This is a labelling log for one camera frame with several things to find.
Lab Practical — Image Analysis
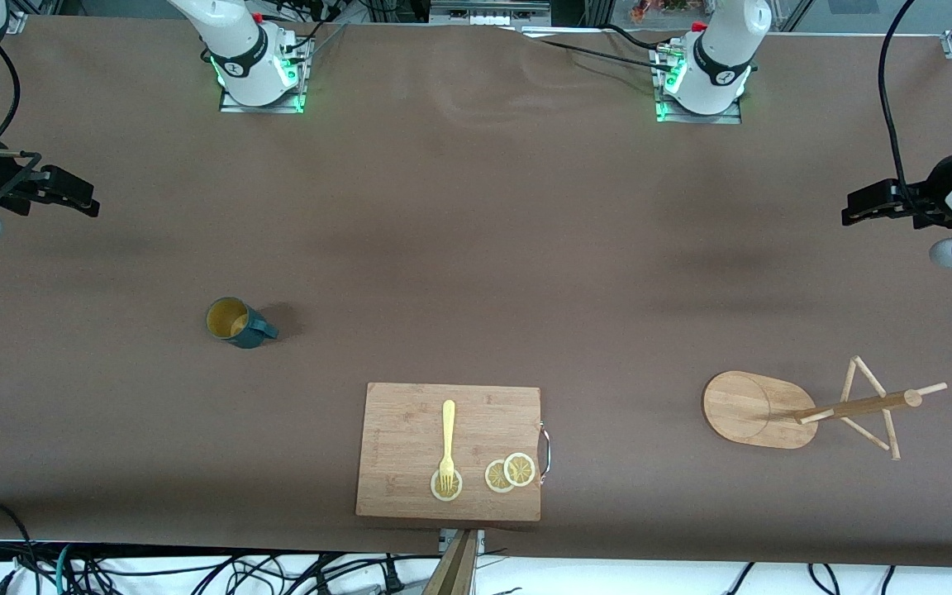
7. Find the yellow plastic fork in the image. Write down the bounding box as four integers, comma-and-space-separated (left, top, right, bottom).
439, 400, 457, 490

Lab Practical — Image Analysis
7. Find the teal cable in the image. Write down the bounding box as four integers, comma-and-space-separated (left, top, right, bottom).
53, 543, 76, 595

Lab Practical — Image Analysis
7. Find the colourful toy food pile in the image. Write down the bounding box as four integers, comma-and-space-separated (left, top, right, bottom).
629, 0, 696, 24

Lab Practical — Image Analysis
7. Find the brown camera pole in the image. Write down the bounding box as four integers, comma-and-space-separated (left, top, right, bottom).
421, 529, 478, 595

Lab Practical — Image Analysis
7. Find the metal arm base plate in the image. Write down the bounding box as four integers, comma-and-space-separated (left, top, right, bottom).
654, 45, 743, 125
218, 33, 313, 115

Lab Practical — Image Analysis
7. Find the wooden mug rack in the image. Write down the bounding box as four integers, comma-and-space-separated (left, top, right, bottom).
702, 355, 949, 462

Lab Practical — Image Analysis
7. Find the brown table cover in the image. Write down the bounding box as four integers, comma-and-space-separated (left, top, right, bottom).
0, 17, 952, 571

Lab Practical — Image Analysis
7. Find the white power strip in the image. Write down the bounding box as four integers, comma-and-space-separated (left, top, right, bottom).
430, 0, 553, 24

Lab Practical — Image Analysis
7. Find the aluminium profile bracket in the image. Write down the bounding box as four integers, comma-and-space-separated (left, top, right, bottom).
439, 529, 487, 556

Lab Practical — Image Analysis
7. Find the teal mug yellow inside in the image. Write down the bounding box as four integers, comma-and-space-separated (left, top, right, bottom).
205, 296, 280, 350

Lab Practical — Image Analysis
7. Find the lemon slice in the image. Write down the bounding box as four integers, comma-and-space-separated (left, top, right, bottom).
430, 468, 464, 502
484, 459, 518, 494
503, 452, 536, 488

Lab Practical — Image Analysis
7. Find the bamboo cutting board metal handle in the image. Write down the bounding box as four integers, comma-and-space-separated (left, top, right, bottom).
355, 382, 553, 523

